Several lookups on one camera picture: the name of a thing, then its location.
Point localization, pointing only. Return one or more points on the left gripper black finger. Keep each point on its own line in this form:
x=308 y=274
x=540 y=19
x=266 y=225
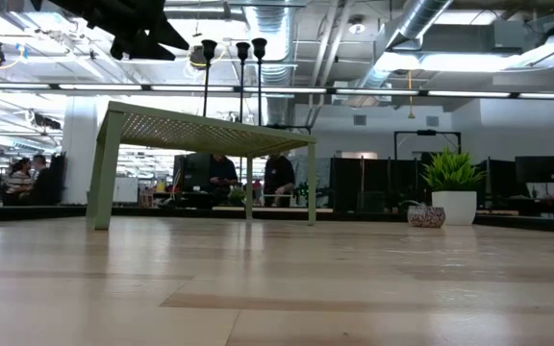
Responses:
x=142 y=52
x=168 y=38

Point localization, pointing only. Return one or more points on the green plant in white pot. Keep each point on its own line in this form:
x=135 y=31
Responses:
x=455 y=206

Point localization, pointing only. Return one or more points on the black metal candlestick holder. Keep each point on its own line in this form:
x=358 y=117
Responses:
x=209 y=48
x=259 y=47
x=242 y=49

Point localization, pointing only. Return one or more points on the black partition wall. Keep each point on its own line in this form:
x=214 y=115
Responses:
x=378 y=185

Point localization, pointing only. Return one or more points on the black background monitor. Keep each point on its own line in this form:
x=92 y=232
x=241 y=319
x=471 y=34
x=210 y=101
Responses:
x=191 y=173
x=540 y=169

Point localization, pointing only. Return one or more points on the black stand frame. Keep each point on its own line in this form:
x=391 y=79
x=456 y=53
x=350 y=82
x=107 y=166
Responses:
x=426 y=132

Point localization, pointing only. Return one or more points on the green perforated metal riser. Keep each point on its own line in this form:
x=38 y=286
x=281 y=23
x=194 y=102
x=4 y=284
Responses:
x=185 y=137

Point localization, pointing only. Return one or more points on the black aluminium table frame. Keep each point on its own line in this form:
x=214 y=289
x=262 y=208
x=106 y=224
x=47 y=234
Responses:
x=41 y=211

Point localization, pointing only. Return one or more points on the small background plant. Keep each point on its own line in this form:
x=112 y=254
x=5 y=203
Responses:
x=236 y=194

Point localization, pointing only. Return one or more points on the person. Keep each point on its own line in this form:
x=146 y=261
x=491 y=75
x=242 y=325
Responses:
x=221 y=175
x=18 y=182
x=40 y=165
x=279 y=178

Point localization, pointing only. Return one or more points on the candle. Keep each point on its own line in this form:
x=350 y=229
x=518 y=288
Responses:
x=426 y=216

